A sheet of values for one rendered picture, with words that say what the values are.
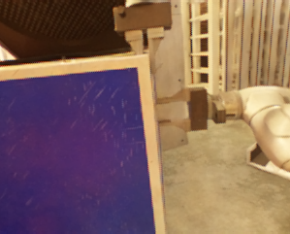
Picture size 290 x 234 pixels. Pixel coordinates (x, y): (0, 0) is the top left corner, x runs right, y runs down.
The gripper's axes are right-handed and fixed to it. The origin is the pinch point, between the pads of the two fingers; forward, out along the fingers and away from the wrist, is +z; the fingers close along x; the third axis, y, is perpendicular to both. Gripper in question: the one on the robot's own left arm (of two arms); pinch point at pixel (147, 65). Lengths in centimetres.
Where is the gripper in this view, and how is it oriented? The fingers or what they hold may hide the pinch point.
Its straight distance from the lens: 52.1
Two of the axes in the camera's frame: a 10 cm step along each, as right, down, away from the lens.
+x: 9.9, -0.8, -0.8
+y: -0.6, 1.5, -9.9
